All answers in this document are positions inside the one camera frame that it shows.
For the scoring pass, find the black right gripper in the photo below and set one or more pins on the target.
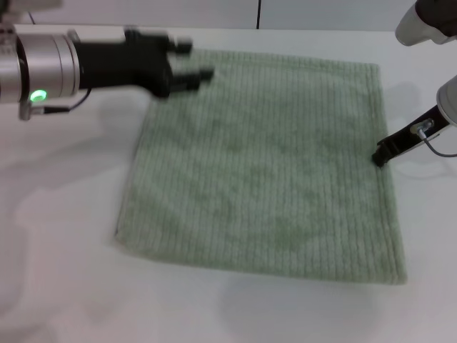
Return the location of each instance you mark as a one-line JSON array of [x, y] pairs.
[[412, 137]]

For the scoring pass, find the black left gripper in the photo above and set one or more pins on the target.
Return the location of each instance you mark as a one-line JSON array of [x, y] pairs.
[[125, 66]]

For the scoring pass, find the pale green waffle towel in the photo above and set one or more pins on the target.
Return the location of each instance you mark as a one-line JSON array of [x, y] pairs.
[[264, 171]]

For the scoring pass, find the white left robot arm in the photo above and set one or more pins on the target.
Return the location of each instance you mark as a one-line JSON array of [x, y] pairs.
[[39, 68]]

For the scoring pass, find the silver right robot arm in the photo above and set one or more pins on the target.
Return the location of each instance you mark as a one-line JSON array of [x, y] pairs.
[[449, 100]]

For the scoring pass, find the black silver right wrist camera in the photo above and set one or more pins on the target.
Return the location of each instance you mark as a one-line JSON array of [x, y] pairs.
[[421, 23]]

